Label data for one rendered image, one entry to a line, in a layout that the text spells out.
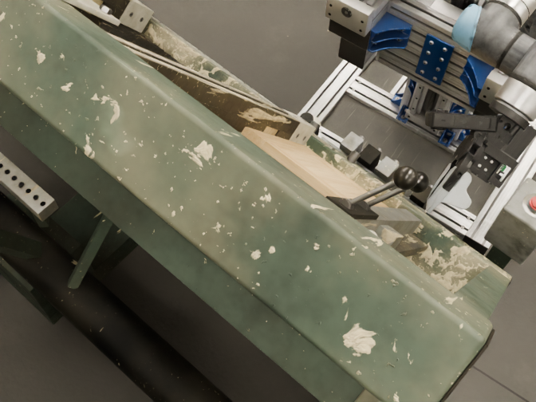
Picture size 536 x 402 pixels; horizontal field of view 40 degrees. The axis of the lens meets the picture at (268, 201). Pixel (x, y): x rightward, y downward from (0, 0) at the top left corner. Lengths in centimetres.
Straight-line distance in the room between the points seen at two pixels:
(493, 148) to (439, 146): 157
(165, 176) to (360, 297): 22
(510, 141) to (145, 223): 62
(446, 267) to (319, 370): 99
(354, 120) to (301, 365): 200
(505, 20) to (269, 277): 84
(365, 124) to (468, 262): 111
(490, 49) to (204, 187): 79
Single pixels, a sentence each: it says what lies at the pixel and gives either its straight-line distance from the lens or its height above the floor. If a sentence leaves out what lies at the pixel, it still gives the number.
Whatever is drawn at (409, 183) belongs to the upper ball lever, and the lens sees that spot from 113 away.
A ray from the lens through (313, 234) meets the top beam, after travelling 65.
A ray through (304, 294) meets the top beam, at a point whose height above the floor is 190.
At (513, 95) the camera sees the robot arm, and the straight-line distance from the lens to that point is 124.
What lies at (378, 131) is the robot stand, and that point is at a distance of 280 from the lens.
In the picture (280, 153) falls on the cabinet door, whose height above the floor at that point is 123.
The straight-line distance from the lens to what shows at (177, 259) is 94.
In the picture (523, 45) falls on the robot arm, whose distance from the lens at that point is 136.
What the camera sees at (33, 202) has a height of 102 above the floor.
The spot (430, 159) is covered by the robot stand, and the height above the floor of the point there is 21.
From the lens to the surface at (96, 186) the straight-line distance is 100.
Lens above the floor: 251
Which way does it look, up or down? 62 degrees down
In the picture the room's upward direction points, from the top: 2 degrees clockwise
